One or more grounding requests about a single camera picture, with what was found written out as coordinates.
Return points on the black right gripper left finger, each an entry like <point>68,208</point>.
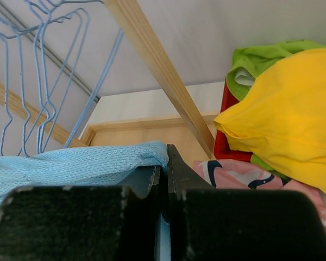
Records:
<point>108,222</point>

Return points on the light blue shorts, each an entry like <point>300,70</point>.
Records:
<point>102,165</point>

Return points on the blue hanger of pink shorts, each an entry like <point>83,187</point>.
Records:
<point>14,113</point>

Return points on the yellow shorts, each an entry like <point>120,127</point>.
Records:
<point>288,117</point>

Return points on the wooden clothes rack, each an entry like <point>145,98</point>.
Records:
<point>132,20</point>

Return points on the green shorts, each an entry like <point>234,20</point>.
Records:
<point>260,62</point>

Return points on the pink patterned shorts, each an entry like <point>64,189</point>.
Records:
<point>234,174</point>

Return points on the blue hanger of green shorts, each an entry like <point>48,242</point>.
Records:
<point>85,20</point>

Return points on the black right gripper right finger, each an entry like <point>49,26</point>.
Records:
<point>207,223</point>

